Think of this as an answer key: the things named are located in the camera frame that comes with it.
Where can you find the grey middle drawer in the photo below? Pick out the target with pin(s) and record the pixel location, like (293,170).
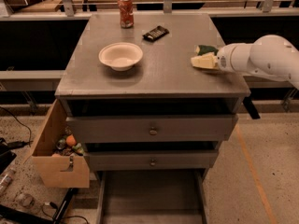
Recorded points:
(151,160)

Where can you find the orange fruit in box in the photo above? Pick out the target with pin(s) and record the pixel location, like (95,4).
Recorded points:
(70,140)

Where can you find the grey top drawer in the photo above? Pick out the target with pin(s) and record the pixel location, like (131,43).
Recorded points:
(121,129)

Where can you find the clear plastic bottle on floor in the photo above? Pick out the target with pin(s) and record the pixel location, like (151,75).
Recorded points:
(6,178)

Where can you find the metal can in box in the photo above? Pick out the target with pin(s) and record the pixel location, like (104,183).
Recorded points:
(61,144)

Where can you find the black metal stand base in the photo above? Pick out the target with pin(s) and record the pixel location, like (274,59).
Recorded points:
(37,213)

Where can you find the grey open bottom drawer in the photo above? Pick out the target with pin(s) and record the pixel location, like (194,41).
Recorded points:
(152,197)

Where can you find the green and yellow sponge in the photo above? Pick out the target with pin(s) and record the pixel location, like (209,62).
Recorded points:
(205,49)

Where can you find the grey wooden drawer cabinet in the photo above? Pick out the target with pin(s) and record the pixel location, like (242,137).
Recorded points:
(163,83)

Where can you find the cardboard box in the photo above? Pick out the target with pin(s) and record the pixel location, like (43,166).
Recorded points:
(57,171)

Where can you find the orange soda can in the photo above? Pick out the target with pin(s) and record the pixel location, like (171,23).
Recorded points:
(126,13)

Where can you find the black snack bar wrapper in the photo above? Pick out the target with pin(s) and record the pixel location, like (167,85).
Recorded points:
(155,34)

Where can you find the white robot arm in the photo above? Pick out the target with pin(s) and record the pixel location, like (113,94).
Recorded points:
(271,57)

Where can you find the glass jar on floor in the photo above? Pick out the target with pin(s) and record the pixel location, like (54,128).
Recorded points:
(26,200)

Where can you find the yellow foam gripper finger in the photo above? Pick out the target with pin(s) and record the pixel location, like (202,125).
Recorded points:
(206,61)

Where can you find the white paper bowl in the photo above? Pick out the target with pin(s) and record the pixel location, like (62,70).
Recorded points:
(120,56)

